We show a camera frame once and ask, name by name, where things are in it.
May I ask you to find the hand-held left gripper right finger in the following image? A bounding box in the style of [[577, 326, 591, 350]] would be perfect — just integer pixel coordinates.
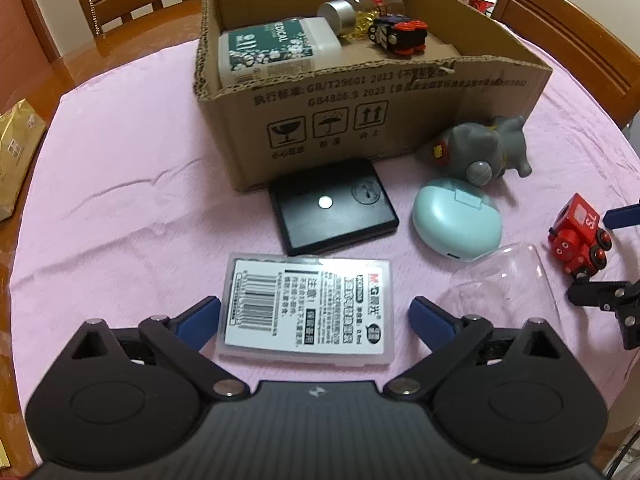
[[382, 296, 568, 403]]

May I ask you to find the red toy train engine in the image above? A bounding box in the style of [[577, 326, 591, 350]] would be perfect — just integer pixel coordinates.
[[547, 192, 613, 278]]

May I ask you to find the grey elephant toy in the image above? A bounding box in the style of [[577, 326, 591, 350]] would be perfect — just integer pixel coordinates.
[[417, 114, 533, 186]]

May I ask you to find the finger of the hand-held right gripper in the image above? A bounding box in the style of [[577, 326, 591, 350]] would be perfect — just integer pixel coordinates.
[[603, 206, 640, 229], [567, 280, 640, 352]]

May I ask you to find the clear bottle of yellow capsules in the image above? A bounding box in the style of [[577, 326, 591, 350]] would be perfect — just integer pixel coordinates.
[[316, 0, 406, 41]]

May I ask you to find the dark blue toy train car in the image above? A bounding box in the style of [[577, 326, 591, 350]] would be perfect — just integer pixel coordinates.
[[367, 14, 429, 58]]

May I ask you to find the cardboard box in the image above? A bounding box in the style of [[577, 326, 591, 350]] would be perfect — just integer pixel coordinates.
[[192, 0, 553, 193]]

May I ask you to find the gold packet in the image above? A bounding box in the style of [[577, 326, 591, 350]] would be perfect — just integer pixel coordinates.
[[0, 99, 47, 223]]

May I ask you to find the teal earbud case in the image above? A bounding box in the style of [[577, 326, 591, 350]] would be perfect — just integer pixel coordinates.
[[411, 179, 503, 263]]

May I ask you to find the clear plastic case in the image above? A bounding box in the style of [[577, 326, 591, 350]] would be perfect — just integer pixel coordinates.
[[216, 252, 396, 370]]

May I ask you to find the pink cloth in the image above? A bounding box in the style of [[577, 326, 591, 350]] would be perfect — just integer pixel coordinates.
[[12, 35, 640, 466]]

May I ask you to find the black flat case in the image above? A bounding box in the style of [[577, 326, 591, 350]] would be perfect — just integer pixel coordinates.
[[268, 158, 400, 257]]

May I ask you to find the white bottle with green label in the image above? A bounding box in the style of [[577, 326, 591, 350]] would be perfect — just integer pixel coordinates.
[[217, 16, 343, 87]]

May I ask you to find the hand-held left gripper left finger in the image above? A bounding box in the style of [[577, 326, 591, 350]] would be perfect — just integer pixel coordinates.
[[65, 296, 248, 403]]

